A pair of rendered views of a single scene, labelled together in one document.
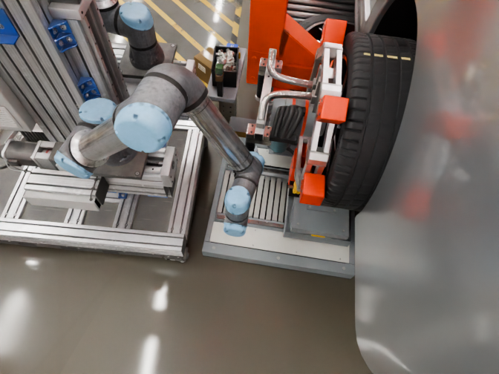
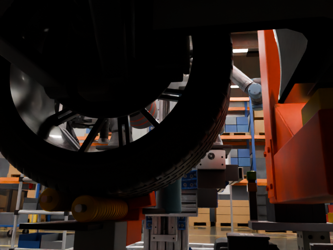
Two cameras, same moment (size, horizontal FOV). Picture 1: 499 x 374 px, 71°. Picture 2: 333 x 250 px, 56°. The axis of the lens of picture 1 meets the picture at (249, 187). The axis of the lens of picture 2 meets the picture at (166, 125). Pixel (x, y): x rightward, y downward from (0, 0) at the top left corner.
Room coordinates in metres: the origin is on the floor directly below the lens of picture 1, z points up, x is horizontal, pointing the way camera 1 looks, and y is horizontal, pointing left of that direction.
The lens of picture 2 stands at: (1.15, -1.19, 0.49)
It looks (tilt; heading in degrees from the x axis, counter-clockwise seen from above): 15 degrees up; 96
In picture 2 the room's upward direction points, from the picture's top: 1 degrees clockwise
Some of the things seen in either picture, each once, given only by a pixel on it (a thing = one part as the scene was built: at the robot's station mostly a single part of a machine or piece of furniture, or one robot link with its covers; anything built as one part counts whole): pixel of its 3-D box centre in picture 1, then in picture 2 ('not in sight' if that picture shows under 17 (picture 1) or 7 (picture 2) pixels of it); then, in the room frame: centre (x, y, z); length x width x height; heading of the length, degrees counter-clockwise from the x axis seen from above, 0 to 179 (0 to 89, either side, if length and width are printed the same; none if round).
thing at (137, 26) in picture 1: (137, 24); not in sight; (1.21, 0.51, 0.98); 0.13 x 0.12 x 0.14; 76
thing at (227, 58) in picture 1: (225, 65); (294, 206); (1.55, 0.20, 0.51); 0.20 x 0.14 x 0.13; 2
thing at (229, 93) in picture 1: (226, 73); (304, 225); (1.58, 0.20, 0.44); 0.43 x 0.17 x 0.03; 176
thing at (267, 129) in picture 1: (259, 133); not in sight; (0.77, -0.02, 0.93); 0.09 x 0.05 x 0.05; 86
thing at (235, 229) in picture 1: (236, 217); not in sight; (0.47, 0.03, 0.85); 0.11 x 0.08 x 0.09; 176
